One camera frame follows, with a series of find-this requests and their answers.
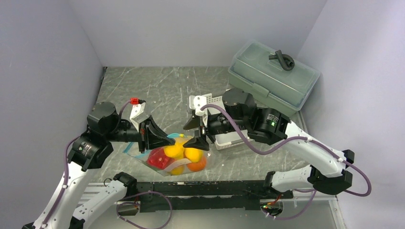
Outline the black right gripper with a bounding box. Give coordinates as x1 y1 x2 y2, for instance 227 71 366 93
183 111 249 150

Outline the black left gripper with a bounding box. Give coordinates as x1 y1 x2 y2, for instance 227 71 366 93
106 114 175 153

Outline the yellow toy fruit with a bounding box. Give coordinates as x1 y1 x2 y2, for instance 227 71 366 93
184 148 204 163

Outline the red toy strawberry with leaves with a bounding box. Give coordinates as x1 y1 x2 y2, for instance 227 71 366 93
146 147 172 170

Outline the white perforated plastic basket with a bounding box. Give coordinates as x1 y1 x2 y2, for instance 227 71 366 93
203 93 244 150

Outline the clear zip top bag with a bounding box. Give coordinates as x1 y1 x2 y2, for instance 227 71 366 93
123 133 210 176

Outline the orange toy tangerine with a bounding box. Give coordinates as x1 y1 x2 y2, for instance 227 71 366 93
186 156 207 172

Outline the yellow toy lemon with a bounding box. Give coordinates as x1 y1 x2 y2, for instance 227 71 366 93
163 142 184 160

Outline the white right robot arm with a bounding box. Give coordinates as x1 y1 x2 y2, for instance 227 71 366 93
183 88 354 198

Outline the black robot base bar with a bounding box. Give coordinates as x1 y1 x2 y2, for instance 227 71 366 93
120 180 293 213

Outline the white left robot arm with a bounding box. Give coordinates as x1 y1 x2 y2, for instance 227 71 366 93
25 98 205 229

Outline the green storage box clear lid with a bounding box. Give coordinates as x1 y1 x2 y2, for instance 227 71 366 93
228 41 320 117

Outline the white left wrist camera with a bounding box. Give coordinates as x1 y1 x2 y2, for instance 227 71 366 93
129 97 150 131

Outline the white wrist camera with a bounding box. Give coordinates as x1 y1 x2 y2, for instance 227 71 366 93
129 97 150 131
188 95 209 127

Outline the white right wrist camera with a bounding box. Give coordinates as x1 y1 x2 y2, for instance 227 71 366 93
188 95 209 127

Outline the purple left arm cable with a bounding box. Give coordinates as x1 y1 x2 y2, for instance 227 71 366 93
41 100 134 226

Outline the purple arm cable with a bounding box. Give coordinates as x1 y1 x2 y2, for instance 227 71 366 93
41 100 134 226
200 104 372 221

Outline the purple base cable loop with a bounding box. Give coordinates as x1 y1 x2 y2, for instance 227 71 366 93
116 192 172 229

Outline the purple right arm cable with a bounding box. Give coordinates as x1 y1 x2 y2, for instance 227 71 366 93
200 104 372 221

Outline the dark coiled hose piece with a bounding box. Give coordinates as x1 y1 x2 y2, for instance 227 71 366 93
268 50 296 72

